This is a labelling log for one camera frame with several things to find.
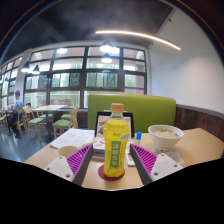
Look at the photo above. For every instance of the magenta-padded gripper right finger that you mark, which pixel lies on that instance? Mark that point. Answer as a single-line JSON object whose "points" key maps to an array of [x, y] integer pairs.
{"points": [[146, 160]]}

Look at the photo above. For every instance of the light wooden dining table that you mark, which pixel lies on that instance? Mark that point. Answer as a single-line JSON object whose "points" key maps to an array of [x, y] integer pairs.
{"points": [[49, 107]]}

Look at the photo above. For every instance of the long curved light strip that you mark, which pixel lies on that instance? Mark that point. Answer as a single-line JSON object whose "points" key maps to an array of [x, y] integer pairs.
{"points": [[140, 34]]}

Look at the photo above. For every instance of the wooden green-seated chairs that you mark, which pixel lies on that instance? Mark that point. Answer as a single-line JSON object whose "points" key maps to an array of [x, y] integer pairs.
{"points": [[61, 123]]}

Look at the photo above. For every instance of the person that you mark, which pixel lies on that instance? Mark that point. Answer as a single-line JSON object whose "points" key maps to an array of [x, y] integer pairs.
{"points": [[17, 106]]}

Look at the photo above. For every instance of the dark pendant ceiling lamps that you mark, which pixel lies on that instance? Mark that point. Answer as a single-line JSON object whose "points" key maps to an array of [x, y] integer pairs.
{"points": [[106, 48]]}

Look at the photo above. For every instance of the white open booklet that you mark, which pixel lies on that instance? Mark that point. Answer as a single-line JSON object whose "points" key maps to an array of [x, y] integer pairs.
{"points": [[73, 137]]}

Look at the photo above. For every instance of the small blue-capped bottle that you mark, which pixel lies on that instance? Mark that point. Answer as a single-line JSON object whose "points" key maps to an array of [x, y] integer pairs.
{"points": [[138, 138]]}

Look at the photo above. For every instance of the cream paper cup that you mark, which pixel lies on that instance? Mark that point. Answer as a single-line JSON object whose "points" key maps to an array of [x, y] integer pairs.
{"points": [[66, 150]]}

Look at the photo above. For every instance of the small white flat device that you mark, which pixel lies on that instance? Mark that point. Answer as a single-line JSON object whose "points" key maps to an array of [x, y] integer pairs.
{"points": [[130, 160]]}

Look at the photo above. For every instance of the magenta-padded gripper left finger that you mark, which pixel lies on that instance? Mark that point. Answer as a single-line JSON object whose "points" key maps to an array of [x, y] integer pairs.
{"points": [[78, 159]]}

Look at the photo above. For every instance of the white ceramic bowl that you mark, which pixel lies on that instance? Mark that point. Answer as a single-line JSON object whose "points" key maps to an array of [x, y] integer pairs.
{"points": [[165, 138]]}

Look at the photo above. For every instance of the black tablet with pictures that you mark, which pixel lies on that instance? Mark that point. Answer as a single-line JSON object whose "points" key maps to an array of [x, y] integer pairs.
{"points": [[100, 121]]}

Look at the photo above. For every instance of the yellow drink bottle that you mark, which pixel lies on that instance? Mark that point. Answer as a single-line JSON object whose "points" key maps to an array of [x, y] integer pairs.
{"points": [[116, 143]]}

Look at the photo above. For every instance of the green upholstered bench backrest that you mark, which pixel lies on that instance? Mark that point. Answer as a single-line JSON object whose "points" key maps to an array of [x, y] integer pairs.
{"points": [[146, 110]]}

